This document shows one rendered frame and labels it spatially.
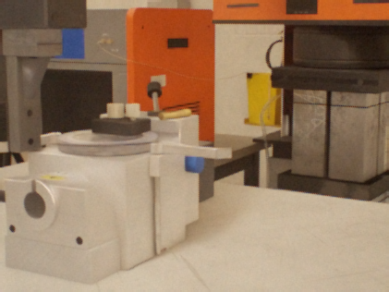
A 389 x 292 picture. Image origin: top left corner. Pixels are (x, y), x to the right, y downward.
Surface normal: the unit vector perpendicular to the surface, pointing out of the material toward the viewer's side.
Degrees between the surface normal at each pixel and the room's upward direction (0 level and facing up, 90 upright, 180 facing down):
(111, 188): 90
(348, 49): 90
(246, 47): 90
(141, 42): 90
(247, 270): 0
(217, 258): 0
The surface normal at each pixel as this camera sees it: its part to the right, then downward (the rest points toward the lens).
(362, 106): -0.56, 0.14
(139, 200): 0.88, 0.08
